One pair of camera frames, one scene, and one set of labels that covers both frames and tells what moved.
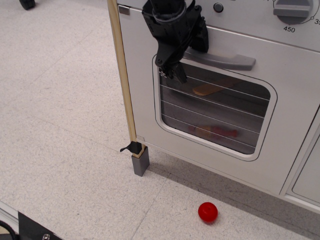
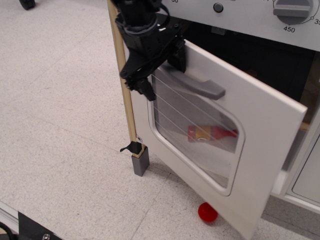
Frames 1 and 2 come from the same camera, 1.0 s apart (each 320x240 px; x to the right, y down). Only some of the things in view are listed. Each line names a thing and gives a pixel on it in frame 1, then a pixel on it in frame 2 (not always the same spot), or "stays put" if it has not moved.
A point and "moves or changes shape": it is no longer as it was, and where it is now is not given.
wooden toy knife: (206, 89) to (252, 73)
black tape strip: (134, 146) stays put
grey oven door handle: (229, 61) to (209, 89)
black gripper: (175, 38) to (148, 51)
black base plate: (29, 230) stays put
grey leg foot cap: (140, 165) stays put
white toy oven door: (245, 110) moves or changes shape
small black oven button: (218, 7) stays put
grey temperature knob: (293, 12) stays put
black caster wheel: (28, 4) stays put
